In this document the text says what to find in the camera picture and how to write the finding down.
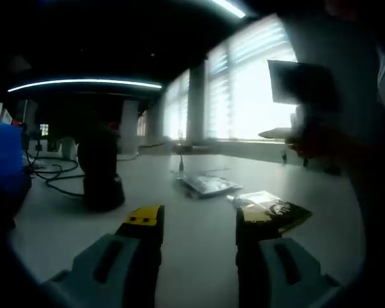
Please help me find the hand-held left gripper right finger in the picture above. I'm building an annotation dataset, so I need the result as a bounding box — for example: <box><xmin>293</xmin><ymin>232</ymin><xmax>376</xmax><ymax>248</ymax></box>
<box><xmin>235</xmin><ymin>205</ymin><xmax>344</xmax><ymax>308</ymax></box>

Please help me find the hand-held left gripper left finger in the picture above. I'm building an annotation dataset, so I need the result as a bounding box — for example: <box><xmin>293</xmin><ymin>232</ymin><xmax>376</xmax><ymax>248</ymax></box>
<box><xmin>41</xmin><ymin>203</ymin><xmax>166</xmax><ymax>308</ymax></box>

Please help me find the dark yellow-edged sheet goods packet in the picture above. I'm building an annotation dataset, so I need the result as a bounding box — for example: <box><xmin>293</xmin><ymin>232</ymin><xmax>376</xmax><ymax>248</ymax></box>
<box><xmin>232</xmin><ymin>190</ymin><xmax>312</xmax><ymax>234</ymax></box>

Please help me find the clear plastic snack packet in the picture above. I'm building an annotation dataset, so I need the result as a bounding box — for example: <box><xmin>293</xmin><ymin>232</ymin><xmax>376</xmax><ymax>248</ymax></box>
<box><xmin>170</xmin><ymin>171</ymin><xmax>244</xmax><ymax>200</ymax></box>

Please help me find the bright window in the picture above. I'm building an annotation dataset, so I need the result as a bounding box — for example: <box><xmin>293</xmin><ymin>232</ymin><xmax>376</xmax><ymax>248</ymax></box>
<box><xmin>162</xmin><ymin>15</ymin><xmax>298</xmax><ymax>142</ymax></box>

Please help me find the black hanging monitor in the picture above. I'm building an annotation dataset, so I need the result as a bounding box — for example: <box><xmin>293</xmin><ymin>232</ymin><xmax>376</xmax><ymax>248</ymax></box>
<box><xmin>267</xmin><ymin>59</ymin><xmax>337</xmax><ymax>112</ymax></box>

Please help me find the white table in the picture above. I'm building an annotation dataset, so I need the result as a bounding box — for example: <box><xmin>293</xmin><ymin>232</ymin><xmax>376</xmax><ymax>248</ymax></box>
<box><xmin>11</xmin><ymin>153</ymin><xmax>365</xmax><ymax>308</ymax></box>

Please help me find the black barcode scanner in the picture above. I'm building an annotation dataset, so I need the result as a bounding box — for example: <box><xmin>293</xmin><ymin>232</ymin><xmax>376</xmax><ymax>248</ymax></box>
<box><xmin>76</xmin><ymin>130</ymin><xmax>126</xmax><ymax>213</ymax></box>

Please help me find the green potted plant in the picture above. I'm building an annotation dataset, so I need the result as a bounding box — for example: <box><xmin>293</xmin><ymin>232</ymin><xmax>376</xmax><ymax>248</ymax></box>
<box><xmin>59</xmin><ymin>136</ymin><xmax>78</xmax><ymax>161</ymax></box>

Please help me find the long ceiling light strip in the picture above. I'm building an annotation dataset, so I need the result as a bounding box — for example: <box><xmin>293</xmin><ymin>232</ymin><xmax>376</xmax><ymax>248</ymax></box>
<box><xmin>211</xmin><ymin>0</ymin><xmax>247</xmax><ymax>19</ymax></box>
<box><xmin>6</xmin><ymin>78</ymin><xmax>163</xmax><ymax>94</ymax></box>

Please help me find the blue plastic crate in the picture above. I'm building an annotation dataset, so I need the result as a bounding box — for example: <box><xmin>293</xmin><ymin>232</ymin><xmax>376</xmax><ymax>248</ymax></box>
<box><xmin>0</xmin><ymin>121</ymin><xmax>24</xmax><ymax>190</ymax></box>

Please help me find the black scanner cable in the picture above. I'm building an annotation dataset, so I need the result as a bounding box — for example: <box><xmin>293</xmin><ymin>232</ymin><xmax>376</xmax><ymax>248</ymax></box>
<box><xmin>22</xmin><ymin>144</ymin><xmax>86</xmax><ymax>197</ymax></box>

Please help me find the black cable with plug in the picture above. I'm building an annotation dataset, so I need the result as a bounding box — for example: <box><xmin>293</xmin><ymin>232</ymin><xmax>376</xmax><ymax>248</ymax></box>
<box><xmin>137</xmin><ymin>141</ymin><xmax>185</xmax><ymax>174</ymax></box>

